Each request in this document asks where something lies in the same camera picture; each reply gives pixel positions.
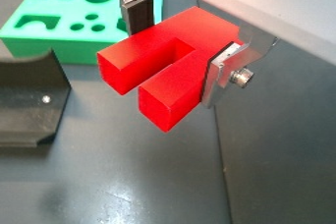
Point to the red double-square block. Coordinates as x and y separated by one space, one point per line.
163 61

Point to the green shape-sorting board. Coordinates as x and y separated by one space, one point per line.
75 28

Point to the black curved cradle block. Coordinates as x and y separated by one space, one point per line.
34 93

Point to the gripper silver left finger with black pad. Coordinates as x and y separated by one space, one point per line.
138 14

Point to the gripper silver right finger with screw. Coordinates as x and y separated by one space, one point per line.
227 65

